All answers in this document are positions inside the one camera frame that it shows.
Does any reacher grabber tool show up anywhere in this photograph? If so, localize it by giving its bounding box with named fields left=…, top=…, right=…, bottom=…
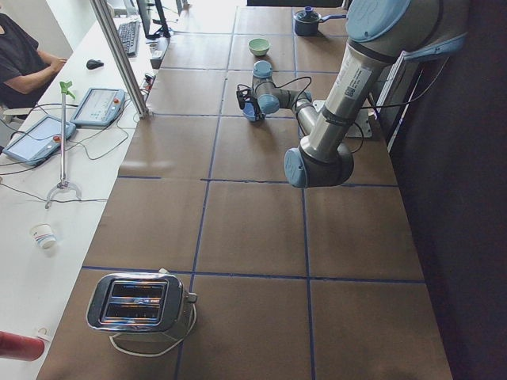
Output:
left=44, top=81, right=82, bottom=209

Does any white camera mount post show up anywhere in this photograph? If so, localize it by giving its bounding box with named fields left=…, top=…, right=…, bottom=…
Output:
left=306, top=93, right=372, bottom=142

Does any blue saucepan with lid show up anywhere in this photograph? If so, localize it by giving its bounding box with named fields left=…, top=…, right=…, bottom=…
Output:
left=293, top=6, right=346, bottom=36

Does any near teach pendant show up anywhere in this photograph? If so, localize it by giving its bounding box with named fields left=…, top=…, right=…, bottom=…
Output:
left=3, top=115, right=62, bottom=166

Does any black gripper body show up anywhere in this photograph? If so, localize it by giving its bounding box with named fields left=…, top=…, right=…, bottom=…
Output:
left=247, top=96, right=263, bottom=119

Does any black keyboard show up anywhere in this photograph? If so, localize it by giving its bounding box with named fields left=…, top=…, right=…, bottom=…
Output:
left=117, top=21, right=140, bottom=57

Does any red cylinder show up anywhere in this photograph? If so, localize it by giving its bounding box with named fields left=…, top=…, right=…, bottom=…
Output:
left=0, top=331, right=45, bottom=361

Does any far teach pendant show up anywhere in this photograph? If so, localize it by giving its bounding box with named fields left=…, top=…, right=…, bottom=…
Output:
left=71, top=88, right=125, bottom=129

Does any teach pendant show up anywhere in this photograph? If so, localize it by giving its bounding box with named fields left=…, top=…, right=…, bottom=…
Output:
left=71, top=88, right=125, bottom=129
left=3, top=115, right=62, bottom=166

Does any seated person in black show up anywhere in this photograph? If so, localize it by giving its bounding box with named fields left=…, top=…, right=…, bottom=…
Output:
left=1, top=13, right=67, bottom=109

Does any black computer mouse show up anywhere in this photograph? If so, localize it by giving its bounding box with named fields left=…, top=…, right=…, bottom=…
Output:
left=86, top=59, right=104, bottom=70

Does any aluminium frame post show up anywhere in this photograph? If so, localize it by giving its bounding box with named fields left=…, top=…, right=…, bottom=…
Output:
left=90, top=0, right=149, bottom=119

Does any green bowl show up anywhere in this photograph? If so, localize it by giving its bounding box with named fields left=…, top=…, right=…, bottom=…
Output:
left=248, top=38, right=271, bottom=57

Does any blue bowl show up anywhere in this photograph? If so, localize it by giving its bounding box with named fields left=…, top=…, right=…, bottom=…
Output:
left=242, top=101, right=265, bottom=122

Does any paper cup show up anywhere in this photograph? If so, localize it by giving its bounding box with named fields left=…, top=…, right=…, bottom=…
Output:
left=29, top=223, right=56, bottom=249

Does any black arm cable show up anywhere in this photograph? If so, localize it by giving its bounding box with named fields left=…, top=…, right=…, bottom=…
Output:
left=273, top=59, right=440, bottom=152

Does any silver toaster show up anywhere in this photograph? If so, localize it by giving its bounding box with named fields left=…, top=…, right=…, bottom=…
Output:
left=86, top=272, right=197, bottom=343

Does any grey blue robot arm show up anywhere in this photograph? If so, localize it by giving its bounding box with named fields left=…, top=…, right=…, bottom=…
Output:
left=237, top=1, right=470, bottom=188

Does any black monitor stand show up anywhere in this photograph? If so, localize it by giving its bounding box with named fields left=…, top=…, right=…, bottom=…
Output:
left=136, top=0, right=171, bottom=40

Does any white toaster cord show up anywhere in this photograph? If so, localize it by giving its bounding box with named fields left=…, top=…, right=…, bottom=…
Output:
left=109, top=268, right=198, bottom=358

